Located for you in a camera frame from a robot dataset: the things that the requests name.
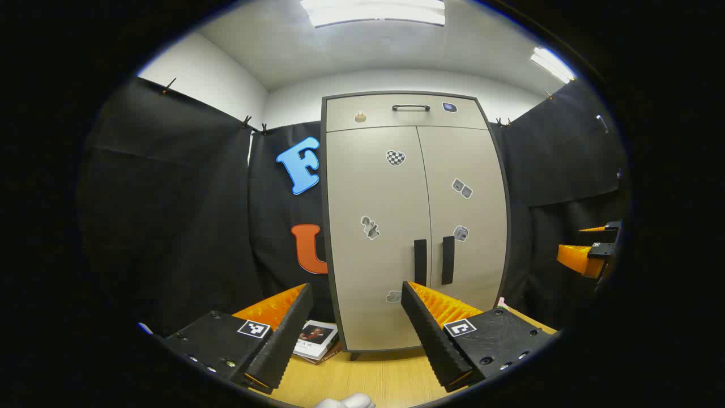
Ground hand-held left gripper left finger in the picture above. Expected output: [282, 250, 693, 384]
[150, 282, 315, 396]

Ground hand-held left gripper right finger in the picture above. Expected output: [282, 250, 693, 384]
[400, 280, 558, 393]

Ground grey cabinet door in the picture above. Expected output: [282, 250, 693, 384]
[417, 126, 509, 312]
[326, 126, 432, 352]

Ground grey double-door shoe cabinet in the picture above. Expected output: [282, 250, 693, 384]
[320, 91, 513, 362]

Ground grey cabinet drawer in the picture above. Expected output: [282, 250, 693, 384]
[326, 95, 489, 133]

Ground ceiling light panel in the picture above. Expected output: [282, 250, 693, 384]
[300, 0, 446, 28]
[531, 47, 575, 84]

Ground black backdrop cloth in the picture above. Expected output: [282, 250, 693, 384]
[76, 76, 629, 341]

